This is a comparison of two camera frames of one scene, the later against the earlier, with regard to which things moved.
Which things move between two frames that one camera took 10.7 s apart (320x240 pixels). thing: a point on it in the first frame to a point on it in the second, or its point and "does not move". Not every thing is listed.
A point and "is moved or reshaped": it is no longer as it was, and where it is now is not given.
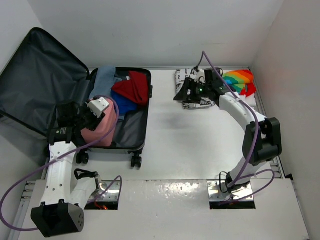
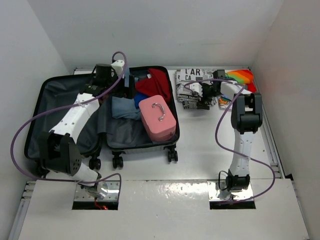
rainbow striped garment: (242, 80) does not move
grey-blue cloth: (105, 79) is moved or reshaped
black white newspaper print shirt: (181, 75) does not move
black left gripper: (95, 121) to (129, 92)
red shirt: (135, 86) is moved or reshaped
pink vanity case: (88, 136) to (158, 119)
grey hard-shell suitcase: (40, 73) to (148, 121)
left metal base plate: (109, 201) does not move
